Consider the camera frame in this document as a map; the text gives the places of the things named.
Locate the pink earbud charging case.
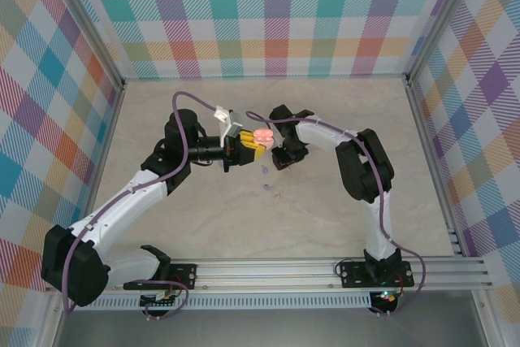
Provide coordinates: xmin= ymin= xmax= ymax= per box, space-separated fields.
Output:
xmin=252 ymin=127 xmax=276 ymax=150

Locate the small controller circuit board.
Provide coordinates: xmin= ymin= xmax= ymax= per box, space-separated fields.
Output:
xmin=140 ymin=292 xmax=180 ymax=310
xmin=371 ymin=289 xmax=398 ymax=304

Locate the grey metal shelf sheet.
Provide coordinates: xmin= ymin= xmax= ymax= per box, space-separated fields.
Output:
xmin=52 ymin=308 xmax=488 ymax=347

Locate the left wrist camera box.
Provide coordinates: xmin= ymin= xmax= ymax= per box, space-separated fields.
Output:
xmin=213 ymin=105 xmax=245 ymax=149

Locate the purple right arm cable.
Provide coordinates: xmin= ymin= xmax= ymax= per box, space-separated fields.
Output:
xmin=245 ymin=110 xmax=427 ymax=318

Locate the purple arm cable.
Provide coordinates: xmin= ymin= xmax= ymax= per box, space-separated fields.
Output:
xmin=60 ymin=92 xmax=219 ymax=320
xmin=245 ymin=110 xmax=427 ymax=318

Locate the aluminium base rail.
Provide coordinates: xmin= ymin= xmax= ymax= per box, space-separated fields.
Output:
xmin=109 ymin=256 xmax=491 ymax=292

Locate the perforated white cable tray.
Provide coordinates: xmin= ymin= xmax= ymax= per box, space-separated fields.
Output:
xmin=60 ymin=294 xmax=373 ymax=312

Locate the aluminium frame post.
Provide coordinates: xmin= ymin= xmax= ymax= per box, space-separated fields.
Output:
xmin=50 ymin=0 xmax=126 ymax=92
xmin=404 ymin=0 xmax=479 ymax=88

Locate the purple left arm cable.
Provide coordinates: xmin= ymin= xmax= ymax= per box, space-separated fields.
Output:
xmin=60 ymin=92 xmax=219 ymax=320

